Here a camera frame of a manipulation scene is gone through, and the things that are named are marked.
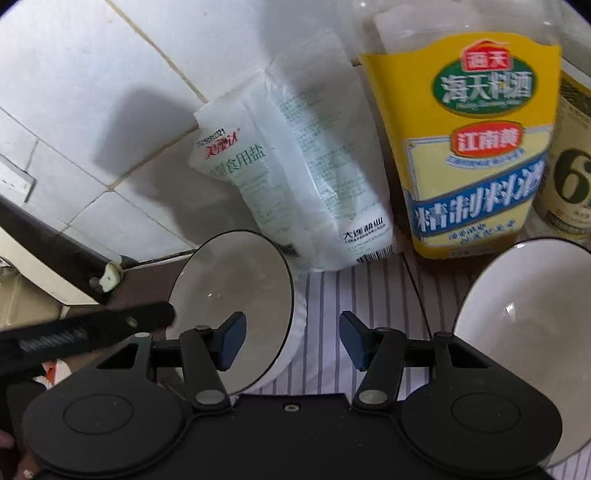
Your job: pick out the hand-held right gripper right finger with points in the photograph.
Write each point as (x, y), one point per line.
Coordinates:
(353, 340)

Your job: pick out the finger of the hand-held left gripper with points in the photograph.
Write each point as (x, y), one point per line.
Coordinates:
(92, 327)

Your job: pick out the white salt bag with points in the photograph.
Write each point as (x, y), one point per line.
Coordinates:
(300, 184)

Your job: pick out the cream cutting board dark rim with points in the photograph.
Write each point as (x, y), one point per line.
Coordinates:
(46, 272)

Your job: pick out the white wall socket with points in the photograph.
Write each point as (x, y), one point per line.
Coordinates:
(14, 177)

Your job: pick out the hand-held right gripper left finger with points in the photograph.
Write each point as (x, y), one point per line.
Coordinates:
(233, 340)

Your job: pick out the white ribbed bowl dark rim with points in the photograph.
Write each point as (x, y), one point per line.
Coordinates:
(521, 300)
(258, 286)

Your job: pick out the clear vinegar bottle yellow cap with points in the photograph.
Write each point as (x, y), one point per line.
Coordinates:
(570, 175)

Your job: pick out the striped patchwork tablecloth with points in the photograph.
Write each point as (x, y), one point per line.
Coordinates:
(323, 295)

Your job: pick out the yellow label cooking wine bottle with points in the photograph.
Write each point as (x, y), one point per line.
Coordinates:
(471, 152)

